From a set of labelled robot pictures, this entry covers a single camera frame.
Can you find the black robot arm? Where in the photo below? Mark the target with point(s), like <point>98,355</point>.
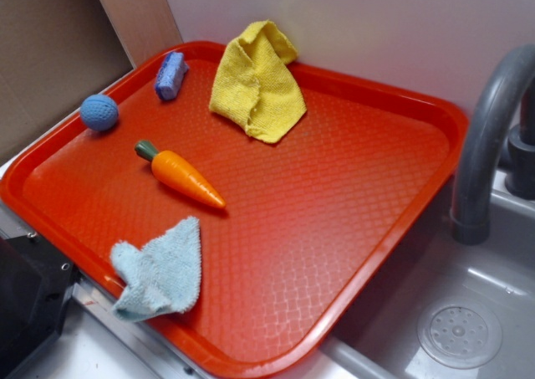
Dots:
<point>37,283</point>

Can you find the blue textured ball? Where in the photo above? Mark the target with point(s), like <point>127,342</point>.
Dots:
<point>99,112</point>

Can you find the red plastic tray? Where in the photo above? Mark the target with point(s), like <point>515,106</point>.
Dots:
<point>307,223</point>

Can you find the yellow cloth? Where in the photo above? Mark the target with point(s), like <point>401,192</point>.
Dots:
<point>253,86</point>

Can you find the orange toy carrot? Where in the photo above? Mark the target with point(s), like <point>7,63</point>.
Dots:
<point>178,174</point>

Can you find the light blue cloth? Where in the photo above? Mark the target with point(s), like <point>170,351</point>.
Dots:
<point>163,277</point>

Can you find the blue sponge block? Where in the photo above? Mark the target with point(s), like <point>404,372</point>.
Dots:
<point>170,76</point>

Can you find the grey toy sink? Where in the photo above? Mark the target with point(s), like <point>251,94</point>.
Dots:
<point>377,336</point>

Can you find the grey toy faucet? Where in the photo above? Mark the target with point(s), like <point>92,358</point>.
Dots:
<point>497,112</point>

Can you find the brown cardboard panel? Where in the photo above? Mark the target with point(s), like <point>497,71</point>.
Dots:
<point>54,53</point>

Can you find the clear sink drain cover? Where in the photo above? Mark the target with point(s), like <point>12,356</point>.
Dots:
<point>459,333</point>

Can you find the black faucet handle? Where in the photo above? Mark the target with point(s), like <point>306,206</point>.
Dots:
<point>520,144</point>

